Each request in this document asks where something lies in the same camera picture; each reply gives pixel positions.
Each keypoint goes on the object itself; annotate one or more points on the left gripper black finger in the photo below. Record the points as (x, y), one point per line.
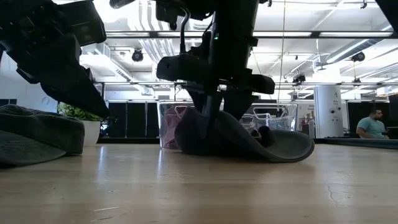
(81, 93)

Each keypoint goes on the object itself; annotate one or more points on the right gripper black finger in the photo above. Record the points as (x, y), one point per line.
(237, 104)
(210, 115)

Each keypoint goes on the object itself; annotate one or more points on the maroon cap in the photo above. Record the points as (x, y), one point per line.
(171, 124)

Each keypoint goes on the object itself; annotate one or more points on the black cap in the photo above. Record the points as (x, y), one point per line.
(280, 146)

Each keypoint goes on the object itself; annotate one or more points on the dark grey cap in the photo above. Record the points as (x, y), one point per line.
(37, 137)

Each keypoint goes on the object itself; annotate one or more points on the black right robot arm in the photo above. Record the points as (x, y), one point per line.
(236, 25)

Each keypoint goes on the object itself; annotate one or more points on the small green potted plant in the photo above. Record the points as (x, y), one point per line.
(91, 132)

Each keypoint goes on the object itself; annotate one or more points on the clear plastic bin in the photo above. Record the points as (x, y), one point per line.
(289, 118)
(161, 124)

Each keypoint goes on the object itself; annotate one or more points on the black partition panel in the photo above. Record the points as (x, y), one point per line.
(353, 115)
(133, 119)

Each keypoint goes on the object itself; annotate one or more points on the black ceiling spotlight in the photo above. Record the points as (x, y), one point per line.
(358, 57)
(137, 56)
(299, 78)

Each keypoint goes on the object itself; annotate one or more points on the white round column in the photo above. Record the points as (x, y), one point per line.
(326, 118)

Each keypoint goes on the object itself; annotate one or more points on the black ceiling lighting truss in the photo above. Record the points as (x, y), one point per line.
(315, 34)

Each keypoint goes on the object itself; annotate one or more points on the person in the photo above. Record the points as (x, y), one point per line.
(371, 127)

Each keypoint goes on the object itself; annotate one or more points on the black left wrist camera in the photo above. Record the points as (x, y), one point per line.
(84, 25)

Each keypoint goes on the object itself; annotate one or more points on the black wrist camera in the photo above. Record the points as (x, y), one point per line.
(180, 67)
(84, 25)

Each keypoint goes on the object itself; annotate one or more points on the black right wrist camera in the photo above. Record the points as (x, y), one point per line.
(180, 67)

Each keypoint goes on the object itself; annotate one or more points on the black horizontal rail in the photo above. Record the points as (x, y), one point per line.
(140, 83)

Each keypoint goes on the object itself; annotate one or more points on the black metal table frame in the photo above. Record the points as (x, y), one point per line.
(124, 140)

